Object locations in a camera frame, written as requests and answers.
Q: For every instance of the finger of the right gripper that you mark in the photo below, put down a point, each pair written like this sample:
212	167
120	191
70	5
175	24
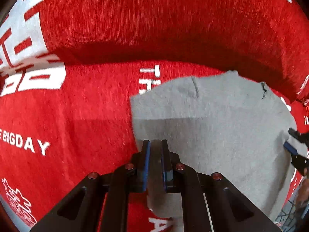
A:
301	137
298	161

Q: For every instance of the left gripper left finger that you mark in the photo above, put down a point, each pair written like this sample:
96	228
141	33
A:
100	202

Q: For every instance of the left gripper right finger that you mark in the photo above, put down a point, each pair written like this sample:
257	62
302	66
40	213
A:
210	202

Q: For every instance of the grey knit sweater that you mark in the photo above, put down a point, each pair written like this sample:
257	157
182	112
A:
223	123

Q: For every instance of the person's right hand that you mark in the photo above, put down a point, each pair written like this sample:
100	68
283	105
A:
302	194

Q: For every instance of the black metal rack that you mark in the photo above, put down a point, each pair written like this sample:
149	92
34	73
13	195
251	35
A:
290	216

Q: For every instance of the red wedding sofa cover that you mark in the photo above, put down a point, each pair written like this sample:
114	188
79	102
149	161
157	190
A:
70	67

